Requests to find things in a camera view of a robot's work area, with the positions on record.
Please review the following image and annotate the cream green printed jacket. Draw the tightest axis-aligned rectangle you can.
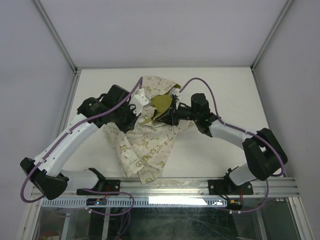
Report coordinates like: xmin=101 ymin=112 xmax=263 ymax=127
xmin=103 ymin=76 xmax=195 ymax=185

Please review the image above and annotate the purple cable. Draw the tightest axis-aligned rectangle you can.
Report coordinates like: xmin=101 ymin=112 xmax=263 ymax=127
xmin=20 ymin=76 xmax=136 ymax=240
xmin=178 ymin=77 xmax=287 ymax=215

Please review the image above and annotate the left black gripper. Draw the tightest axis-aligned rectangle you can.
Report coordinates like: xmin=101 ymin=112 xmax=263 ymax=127
xmin=112 ymin=102 xmax=142 ymax=134

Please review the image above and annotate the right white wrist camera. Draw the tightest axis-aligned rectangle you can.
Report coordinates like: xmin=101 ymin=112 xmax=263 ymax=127
xmin=169 ymin=87 xmax=182 ymax=103

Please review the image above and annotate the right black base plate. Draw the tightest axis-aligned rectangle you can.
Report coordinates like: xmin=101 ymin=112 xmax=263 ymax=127
xmin=207 ymin=179 xmax=254 ymax=196

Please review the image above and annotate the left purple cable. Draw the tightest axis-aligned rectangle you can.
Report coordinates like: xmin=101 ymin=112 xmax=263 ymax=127
xmin=20 ymin=76 xmax=136 ymax=240

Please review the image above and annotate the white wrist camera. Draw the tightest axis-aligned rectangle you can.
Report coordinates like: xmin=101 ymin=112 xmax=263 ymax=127
xmin=169 ymin=87 xmax=182 ymax=103
xmin=129 ymin=88 xmax=150 ymax=116

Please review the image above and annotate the slotted grey cable duct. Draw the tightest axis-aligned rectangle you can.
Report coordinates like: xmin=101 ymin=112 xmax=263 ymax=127
xmin=42 ymin=196 xmax=227 ymax=208

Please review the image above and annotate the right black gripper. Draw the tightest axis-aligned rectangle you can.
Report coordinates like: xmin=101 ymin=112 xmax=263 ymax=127
xmin=157 ymin=99 xmax=200 ymax=126

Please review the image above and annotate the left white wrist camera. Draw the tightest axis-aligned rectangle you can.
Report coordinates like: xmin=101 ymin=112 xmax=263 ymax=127
xmin=129 ymin=88 xmax=150 ymax=116

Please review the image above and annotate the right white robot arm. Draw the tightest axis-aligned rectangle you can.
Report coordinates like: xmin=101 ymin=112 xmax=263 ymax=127
xmin=156 ymin=93 xmax=288 ymax=194

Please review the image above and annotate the aluminium frame post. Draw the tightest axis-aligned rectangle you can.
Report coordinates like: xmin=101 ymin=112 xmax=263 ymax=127
xmin=250 ymin=0 xmax=296 ymax=73
xmin=31 ymin=0 xmax=78 ymax=74

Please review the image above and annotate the left aluminium frame post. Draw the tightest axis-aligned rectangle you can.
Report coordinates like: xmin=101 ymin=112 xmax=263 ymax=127
xmin=31 ymin=0 xmax=78 ymax=74

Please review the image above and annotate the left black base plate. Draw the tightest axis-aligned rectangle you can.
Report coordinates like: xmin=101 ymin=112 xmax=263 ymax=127
xmin=76 ymin=179 xmax=121 ymax=196

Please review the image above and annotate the right aluminium frame post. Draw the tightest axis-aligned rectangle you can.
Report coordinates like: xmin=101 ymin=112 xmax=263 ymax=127
xmin=250 ymin=0 xmax=296 ymax=73

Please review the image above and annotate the aluminium mounting rail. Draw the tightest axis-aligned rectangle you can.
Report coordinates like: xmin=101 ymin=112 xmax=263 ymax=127
xmin=32 ymin=176 xmax=301 ymax=201

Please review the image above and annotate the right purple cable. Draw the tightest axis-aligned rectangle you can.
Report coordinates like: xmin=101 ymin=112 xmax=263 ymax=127
xmin=178 ymin=77 xmax=287 ymax=215

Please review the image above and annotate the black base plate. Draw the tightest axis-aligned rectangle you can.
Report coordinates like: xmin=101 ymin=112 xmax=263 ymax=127
xmin=207 ymin=179 xmax=254 ymax=196
xmin=76 ymin=179 xmax=121 ymax=196

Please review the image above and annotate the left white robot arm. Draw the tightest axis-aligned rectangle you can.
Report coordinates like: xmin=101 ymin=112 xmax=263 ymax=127
xmin=20 ymin=80 xmax=149 ymax=200

